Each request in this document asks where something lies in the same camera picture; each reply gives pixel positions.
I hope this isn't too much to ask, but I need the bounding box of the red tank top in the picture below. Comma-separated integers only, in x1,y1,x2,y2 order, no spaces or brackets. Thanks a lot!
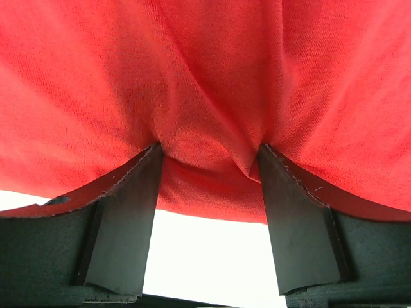
1,1,410,223

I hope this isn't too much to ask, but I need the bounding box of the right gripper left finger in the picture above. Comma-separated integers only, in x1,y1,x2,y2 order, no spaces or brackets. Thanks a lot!
1,144,163,305

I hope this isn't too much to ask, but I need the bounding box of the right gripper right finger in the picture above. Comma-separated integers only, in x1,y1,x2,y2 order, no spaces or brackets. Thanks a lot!
258,144,410,305

